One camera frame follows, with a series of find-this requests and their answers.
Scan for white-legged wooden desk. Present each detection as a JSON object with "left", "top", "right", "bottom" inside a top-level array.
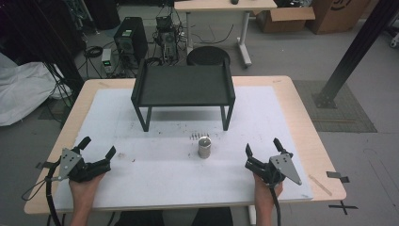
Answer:
[{"left": 173, "top": 0, "right": 279, "bottom": 69}]

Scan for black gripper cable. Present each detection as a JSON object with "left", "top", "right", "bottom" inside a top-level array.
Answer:
[
  {"left": 268, "top": 185, "right": 282, "bottom": 226},
  {"left": 45, "top": 159, "right": 64, "bottom": 226}
]

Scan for thin grey wire loop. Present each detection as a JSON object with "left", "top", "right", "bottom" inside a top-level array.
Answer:
[{"left": 21, "top": 179, "right": 49, "bottom": 202}]

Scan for black metal post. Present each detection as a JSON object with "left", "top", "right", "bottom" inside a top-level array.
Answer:
[{"left": 311, "top": 0, "right": 399, "bottom": 109}]

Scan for black round stool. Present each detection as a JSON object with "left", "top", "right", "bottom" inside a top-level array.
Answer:
[{"left": 186, "top": 45, "right": 231, "bottom": 67}]

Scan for silver metal cup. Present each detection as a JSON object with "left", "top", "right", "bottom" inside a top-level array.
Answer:
[{"left": 197, "top": 136, "right": 213, "bottom": 160}]

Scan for grey power supply unit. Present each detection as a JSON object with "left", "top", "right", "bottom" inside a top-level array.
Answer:
[{"left": 101, "top": 48, "right": 114, "bottom": 75}]

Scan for white foam mat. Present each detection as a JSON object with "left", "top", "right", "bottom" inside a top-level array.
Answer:
[{"left": 53, "top": 86, "right": 314, "bottom": 212}]

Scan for light wooden table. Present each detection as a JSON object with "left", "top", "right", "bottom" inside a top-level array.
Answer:
[{"left": 24, "top": 74, "right": 347, "bottom": 216}]

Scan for black metal stand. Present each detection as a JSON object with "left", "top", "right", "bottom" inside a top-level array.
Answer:
[{"left": 0, "top": 0, "right": 87, "bottom": 98}]

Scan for white cloth sheet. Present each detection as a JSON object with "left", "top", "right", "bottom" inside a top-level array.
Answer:
[{"left": 0, "top": 51, "right": 72, "bottom": 127}]

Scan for black computer tower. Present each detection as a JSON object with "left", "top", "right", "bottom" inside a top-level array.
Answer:
[{"left": 113, "top": 16, "right": 149, "bottom": 65}]

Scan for coiled black cable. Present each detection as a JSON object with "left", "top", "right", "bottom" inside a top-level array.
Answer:
[{"left": 83, "top": 45, "right": 104, "bottom": 59}]

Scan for large printed cardboard box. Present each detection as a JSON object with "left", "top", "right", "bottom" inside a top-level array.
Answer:
[{"left": 305, "top": 0, "right": 372, "bottom": 36}]

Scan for person's legs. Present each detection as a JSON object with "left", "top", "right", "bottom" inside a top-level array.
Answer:
[{"left": 113, "top": 206, "right": 235, "bottom": 226}]

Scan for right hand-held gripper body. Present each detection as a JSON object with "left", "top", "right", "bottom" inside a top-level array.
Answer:
[{"left": 244, "top": 153, "right": 303, "bottom": 186}]

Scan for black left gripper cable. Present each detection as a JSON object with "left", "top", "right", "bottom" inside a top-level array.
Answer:
[{"left": 45, "top": 159, "right": 64, "bottom": 226}]

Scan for black metal rack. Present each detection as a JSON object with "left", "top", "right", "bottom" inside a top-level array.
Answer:
[{"left": 130, "top": 57, "right": 236, "bottom": 133}]

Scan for thin wooden stick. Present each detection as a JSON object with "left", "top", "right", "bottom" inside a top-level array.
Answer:
[{"left": 308, "top": 174, "right": 333, "bottom": 197}]

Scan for open computer case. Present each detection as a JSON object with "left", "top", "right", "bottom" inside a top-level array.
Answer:
[{"left": 154, "top": 15, "right": 181, "bottom": 63}]

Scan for person's right hand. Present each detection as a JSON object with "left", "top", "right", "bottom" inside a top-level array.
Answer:
[{"left": 252, "top": 172, "right": 284, "bottom": 208}]

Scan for black floor cable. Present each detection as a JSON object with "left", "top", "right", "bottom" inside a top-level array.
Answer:
[{"left": 191, "top": 24, "right": 235, "bottom": 45}]

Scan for grey floor mat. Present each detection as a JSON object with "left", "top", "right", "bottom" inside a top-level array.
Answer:
[{"left": 292, "top": 79, "right": 378, "bottom": 134}]

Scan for open cardboard box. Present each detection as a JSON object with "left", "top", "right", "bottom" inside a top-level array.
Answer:
[{"left": 252, "top": 6, "right": 316, "bottom": 35}]

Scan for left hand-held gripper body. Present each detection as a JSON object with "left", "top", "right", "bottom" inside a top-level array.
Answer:
[{"left": 57, "top": 147, "right": 113, "bottom": 184}]

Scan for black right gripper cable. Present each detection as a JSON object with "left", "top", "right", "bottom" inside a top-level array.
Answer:
[{"left": 268, "top": 185, "right": 282, "bottom": 226}]

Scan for person's left hand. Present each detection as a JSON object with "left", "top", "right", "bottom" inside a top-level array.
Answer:
[{"left": 68, "top": 172, "right": 106, "bottom": 206}]

